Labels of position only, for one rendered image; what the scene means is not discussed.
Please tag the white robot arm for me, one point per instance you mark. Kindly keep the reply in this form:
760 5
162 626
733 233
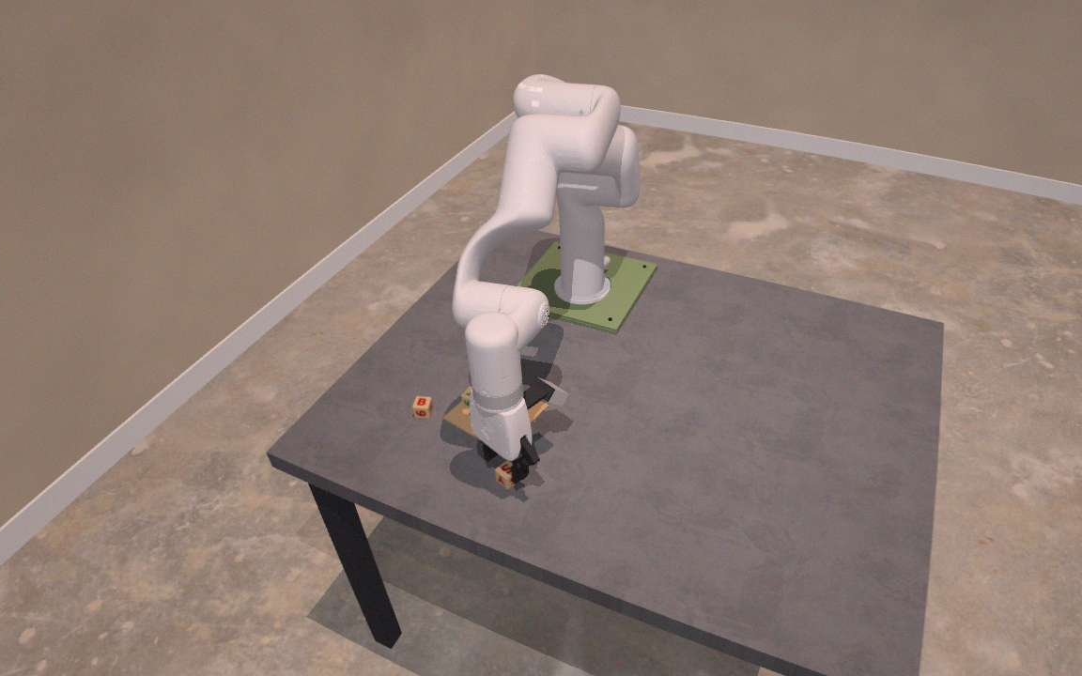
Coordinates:
553 134

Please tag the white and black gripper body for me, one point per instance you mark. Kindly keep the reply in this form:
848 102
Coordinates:
501 430

